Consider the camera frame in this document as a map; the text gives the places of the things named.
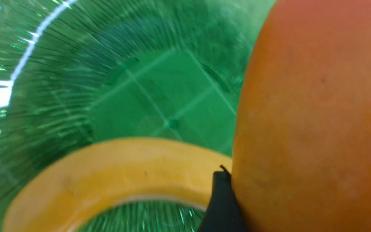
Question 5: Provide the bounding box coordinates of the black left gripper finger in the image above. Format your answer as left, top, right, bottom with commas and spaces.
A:
198, 165, 247, 232

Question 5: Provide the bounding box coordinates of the orange mango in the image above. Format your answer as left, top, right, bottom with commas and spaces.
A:
232, 0, 371, 232

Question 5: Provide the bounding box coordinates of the yellow banana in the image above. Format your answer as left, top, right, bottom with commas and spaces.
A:
3, 138, 232, 232

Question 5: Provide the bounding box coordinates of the green glass leaf plate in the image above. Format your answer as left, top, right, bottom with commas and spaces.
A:
0, 0, 274, 231

